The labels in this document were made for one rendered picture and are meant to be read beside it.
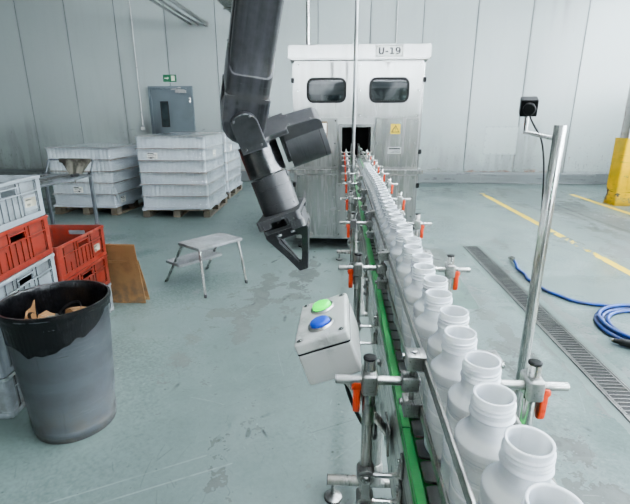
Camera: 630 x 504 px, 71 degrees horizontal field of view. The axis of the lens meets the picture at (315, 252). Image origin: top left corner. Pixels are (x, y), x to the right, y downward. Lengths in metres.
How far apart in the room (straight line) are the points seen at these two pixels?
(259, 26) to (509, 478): 0.50
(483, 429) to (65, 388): 1.98
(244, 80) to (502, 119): 10.34
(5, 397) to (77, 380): 0.52
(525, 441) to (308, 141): 0.44
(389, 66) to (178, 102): 6.86
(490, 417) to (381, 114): 4.43
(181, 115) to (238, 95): 10.26
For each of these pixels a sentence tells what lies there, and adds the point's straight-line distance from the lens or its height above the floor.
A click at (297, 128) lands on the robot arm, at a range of 0.62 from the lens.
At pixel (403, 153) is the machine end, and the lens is 4.80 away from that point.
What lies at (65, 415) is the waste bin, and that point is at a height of 0.16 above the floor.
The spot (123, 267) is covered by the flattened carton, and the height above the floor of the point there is 0.32.
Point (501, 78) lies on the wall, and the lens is 10.82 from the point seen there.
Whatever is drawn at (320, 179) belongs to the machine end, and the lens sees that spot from 4.79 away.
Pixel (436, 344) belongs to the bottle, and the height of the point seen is 1.12.
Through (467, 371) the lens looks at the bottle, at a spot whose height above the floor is 1.16.
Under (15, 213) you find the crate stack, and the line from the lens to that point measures 2.64.
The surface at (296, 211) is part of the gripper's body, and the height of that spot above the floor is 1.28.
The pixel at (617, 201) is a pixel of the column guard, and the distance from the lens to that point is 8.98.
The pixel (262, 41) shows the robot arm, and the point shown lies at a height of 1.49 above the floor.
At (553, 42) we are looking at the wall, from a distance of 11.23.
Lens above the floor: 1.40
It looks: 17 degrees down
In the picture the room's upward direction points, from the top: straight up
